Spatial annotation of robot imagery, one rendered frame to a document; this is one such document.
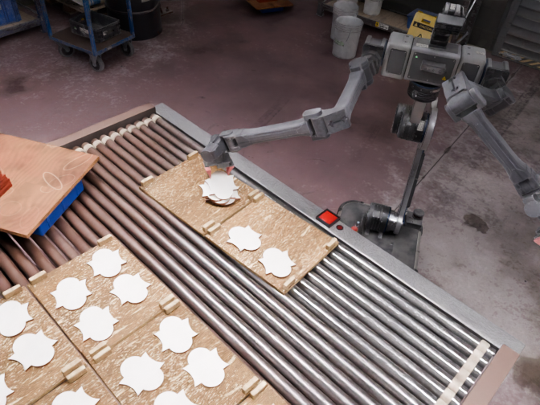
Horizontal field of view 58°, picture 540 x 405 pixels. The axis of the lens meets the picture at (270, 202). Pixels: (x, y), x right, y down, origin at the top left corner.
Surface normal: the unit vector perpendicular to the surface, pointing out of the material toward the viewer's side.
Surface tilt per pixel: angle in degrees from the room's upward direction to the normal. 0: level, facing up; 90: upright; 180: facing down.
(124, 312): 0
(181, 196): 0
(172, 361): 0
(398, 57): 90
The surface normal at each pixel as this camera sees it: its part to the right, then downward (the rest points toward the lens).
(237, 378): 0.07, -0.73
